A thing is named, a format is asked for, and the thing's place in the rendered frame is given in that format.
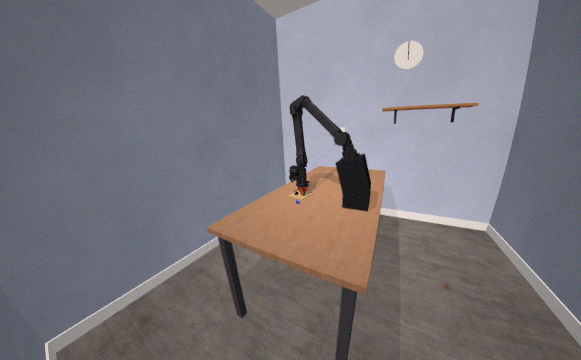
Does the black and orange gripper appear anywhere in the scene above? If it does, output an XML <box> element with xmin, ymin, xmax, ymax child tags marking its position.
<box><xmin>296</xmin><ymin>176</ymin><xmax>309</xmax><ymax>195</ymax></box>

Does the tan square mat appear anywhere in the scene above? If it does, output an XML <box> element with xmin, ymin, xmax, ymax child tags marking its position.
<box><xmin>288</xmin><ymin>191</ymin><xmax>312</xmax><ymax>200</ymax></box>

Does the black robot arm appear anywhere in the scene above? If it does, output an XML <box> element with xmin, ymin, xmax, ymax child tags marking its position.
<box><xmin>289</xmin><ymin>95</ymin><xmax>360</xmax><ymax>184</ymax></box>

